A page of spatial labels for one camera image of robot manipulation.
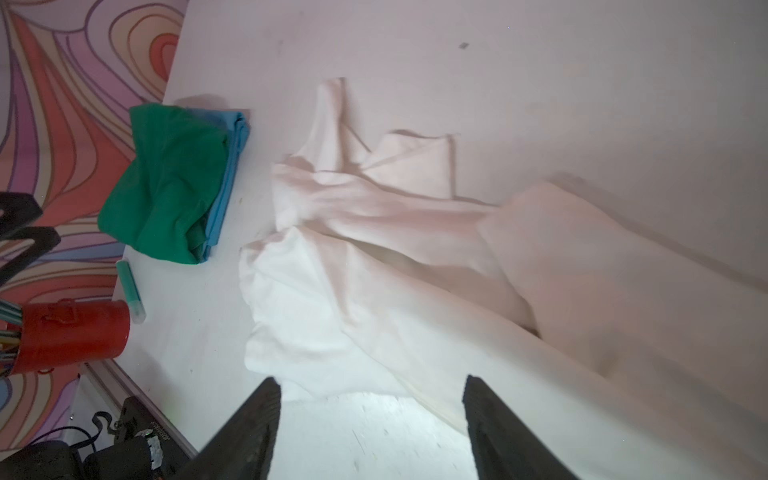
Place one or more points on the white t shirt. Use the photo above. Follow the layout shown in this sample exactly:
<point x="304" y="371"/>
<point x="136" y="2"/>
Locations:
<point x="628" y="356"/>

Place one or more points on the folded green t shirt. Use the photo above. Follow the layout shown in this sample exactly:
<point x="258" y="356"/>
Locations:
<point x="160" y="205"/>

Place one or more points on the folded blue t shirt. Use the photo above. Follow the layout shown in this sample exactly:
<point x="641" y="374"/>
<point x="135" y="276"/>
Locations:
<point x="235" y="124"/>

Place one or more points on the green marker pen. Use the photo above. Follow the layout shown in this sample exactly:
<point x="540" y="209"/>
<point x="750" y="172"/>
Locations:
<point x="131" y="293"/>

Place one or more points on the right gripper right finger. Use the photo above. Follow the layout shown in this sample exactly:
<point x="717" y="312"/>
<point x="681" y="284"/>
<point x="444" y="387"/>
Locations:
<point x="503" y="447"/>

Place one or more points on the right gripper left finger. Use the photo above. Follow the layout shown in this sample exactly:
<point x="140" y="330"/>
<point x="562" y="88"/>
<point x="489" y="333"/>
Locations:
<point x="243" y="448"/>

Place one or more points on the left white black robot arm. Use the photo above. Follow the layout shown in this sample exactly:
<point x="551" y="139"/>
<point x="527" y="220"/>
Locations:
<point x="135" y="446"/>

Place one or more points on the red pen cup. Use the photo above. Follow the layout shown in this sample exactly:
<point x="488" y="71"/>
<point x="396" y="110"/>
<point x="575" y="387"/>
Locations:
<point x="42" y="337"/>

